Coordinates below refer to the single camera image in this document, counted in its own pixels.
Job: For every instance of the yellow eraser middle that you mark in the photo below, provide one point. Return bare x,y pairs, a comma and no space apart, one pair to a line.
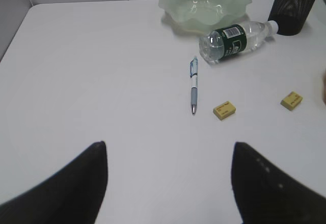
291,101

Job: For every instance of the clear water bottle green label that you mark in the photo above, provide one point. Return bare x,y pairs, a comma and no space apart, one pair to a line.
231,40

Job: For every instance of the black mesh pen holder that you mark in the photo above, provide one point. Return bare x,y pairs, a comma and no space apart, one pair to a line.
290,15

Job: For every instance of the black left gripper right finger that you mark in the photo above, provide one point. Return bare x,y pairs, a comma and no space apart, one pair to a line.
265,194

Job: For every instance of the pale green wavy glass plate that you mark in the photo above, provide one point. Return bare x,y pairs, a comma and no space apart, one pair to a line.
201,16

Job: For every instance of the yellow eraser left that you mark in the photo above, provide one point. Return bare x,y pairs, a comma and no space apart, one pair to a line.
224,110

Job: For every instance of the yellow eraser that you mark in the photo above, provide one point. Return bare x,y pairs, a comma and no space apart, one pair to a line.
291,101
224,110

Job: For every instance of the yellow mango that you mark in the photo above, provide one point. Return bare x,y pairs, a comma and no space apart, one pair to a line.
324,87

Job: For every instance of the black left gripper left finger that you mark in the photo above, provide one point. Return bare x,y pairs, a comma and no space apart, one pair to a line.
72,195

